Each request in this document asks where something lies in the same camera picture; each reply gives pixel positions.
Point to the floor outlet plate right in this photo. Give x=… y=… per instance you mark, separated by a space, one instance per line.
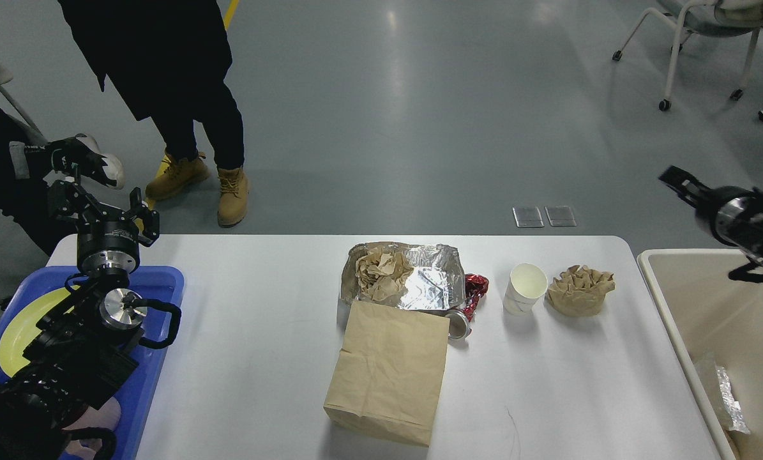
x=560 y=216

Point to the floor outlet plate left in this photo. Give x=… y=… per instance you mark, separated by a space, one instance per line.
x=528 y=217

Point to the crumpled brown paper in tray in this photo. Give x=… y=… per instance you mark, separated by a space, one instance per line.
x=382 y=273

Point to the white paper cup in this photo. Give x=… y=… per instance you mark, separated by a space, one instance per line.
x=527 y=284

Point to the brown paper bag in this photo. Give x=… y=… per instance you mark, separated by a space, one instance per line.
x=388 y=376

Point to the foil container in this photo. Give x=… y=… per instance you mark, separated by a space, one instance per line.
x=716 y=383

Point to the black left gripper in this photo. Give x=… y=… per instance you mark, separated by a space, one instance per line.
x=101 y=243

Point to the yellow plastic plate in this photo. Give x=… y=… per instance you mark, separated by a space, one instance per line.
x=22 y=329

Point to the seated person in black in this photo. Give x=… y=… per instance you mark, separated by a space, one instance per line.
x=23 y=188

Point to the blue plastic tray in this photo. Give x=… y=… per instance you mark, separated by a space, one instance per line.
x=163 y=283

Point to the tan boot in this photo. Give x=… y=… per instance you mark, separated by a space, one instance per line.
x=234 y=195
x=178 y=174

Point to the white office chair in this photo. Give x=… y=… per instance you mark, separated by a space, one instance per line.
x=716 y=19

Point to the beige waste bin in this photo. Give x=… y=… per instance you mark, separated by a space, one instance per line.
x=704 y=311

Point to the tan boot right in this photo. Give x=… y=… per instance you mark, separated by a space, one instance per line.
x=234 y=195

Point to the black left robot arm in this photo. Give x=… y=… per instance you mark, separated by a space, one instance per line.
x=83 y=353

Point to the foil tray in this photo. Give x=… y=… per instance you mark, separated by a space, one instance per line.
x=436 y=284

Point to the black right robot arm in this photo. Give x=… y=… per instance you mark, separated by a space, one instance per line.
x=752 y=271

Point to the floor outlet plate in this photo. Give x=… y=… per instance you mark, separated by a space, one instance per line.
x=528 y=217
x=560 y=216

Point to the tan boot left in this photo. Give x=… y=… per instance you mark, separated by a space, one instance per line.
x=178 y=174

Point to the standing person in black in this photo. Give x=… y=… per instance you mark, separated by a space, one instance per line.
x=168 y=61

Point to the crumpled brown paper ball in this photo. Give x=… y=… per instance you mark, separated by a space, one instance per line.
x=580 y=291

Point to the crushed red can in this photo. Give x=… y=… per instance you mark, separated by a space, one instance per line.
x=462 y=317

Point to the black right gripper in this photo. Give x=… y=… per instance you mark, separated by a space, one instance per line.
x=719 y=211

